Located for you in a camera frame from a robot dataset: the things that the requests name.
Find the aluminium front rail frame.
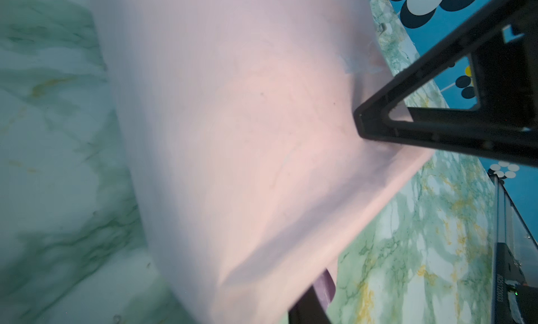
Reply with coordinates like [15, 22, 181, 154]
[488, 170, 537, 323]

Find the purple wrapping paper sheet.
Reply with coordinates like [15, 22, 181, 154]
[90, 0, 433, 323]

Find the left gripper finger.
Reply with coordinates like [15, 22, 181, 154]
[288, 286, 331, 324]

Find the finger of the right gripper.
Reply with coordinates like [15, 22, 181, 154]
[354, 0, 537, 166]

